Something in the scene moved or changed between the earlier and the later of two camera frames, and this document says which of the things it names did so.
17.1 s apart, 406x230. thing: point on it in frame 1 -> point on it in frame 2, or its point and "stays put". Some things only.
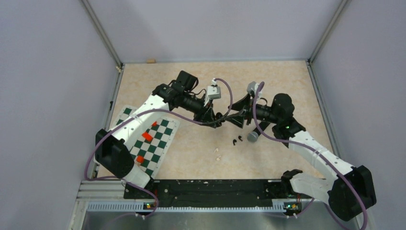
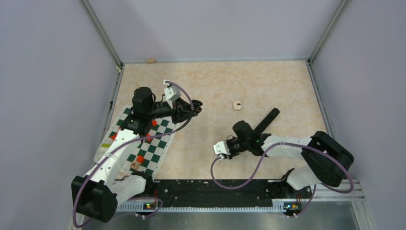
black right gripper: (238, 119) -> (232, 154)
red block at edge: (140, 158) stays put
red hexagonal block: (147, 136) stays put
